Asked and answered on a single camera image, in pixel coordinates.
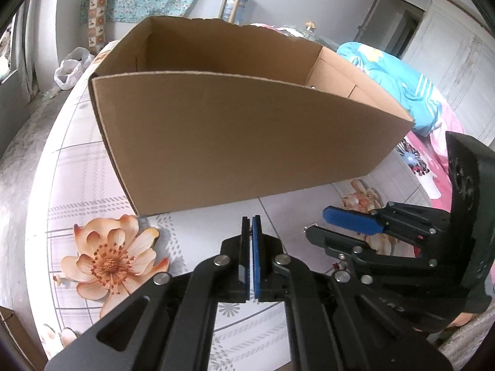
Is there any person's right hand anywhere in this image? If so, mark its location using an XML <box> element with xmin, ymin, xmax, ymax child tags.
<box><xmin>449</xmin><ymin>311</ymin><xmax>484</xmax><ymax>335</ymax></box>

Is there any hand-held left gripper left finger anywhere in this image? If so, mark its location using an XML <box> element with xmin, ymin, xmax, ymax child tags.
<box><xmin>44</xmin><ymin>216</ymin><xmax>252</xmax><ymax>371</ymax></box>

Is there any large brown cardboard box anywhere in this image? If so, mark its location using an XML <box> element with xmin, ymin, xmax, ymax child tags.
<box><xmin>88</xmin><ymin>15</ymin><xmax>415</xmax><ymax>216</ymax></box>

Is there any white wardrobe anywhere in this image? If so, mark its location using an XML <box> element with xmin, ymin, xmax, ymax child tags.
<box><xmin>402</xmin><ymin>0</ymin><xmax>495</xmax><ymax>140</ymax></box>

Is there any small cardboard box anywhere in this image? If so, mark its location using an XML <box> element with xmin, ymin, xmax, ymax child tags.
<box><xmin>0</xmin><ymin>305</ymin><xmax>47</xmax><ymax>360</ymax></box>

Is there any grey green knitted blanket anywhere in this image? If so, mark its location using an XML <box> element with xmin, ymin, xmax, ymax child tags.
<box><xmin>278</xmin><ymin>25</ymin><xmax>341</xmax><ymax>47</ymax></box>

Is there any grey curtain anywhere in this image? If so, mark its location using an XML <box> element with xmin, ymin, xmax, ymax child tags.
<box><xmin>15</xmin><ymin>0</ymin><xmax>45</xmax><ymax>97</ymax></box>

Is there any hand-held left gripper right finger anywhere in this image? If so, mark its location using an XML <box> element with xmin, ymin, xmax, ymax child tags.
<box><xmin>251</xmin><ymin>215</ymin><xmax>453</xmax><ymax>371</ymax></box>

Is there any light blue quilt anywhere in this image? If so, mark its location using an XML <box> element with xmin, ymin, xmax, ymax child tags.
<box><xmin>336</xmin><ymin>42</ymin><xmax>443</xmax><ymax>136</ymax></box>

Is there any person's right forearm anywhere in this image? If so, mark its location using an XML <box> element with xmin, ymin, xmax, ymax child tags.
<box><xmin>437</xmin><ymin>311</ymin><xmax>493</xmax><ymax>368</ymax></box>

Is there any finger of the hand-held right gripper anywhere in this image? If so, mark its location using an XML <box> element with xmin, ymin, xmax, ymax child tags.
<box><xmin>323</xmin><ymin>201</ymin><xmax>451</xmax><ymax>248</ymax></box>
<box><xmin>303</xmin><ymin>224</ymin><xmax>437</xmax><ymax>283</ymax></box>

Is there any white plastic bag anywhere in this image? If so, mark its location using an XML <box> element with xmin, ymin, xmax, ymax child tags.
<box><xmin>54</xmin><ymin>47</ymin><xmax>95</xmax><ymax>89</ymax></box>

